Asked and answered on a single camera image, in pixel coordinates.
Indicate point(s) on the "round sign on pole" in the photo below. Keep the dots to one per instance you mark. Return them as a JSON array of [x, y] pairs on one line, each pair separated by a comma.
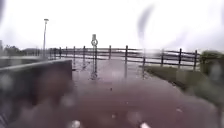
[[94, 50]]

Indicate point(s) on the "wet reddish paved path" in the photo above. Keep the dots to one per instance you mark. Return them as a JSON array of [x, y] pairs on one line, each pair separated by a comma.
[[126, 96]]

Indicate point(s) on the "robot's own part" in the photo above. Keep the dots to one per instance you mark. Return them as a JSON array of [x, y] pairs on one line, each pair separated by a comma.
[[145, 125], [75, 124]]

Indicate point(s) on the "tall street lamp pole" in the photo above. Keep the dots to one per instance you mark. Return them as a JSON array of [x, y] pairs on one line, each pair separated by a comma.
[[44, 36]]

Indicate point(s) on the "grass verge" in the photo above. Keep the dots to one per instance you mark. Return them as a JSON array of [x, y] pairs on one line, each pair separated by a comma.
[[186, 80]]

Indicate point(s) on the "green bush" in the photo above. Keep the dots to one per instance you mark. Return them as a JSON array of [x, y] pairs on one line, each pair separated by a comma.
[[210, 57]]

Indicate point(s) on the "dark wooden rail fence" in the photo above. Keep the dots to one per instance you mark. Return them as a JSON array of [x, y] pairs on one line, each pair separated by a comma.
[[133, 55]]

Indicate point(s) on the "low dark concrete wall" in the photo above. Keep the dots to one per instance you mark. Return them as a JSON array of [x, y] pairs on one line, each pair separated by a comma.
[[36, 80]]

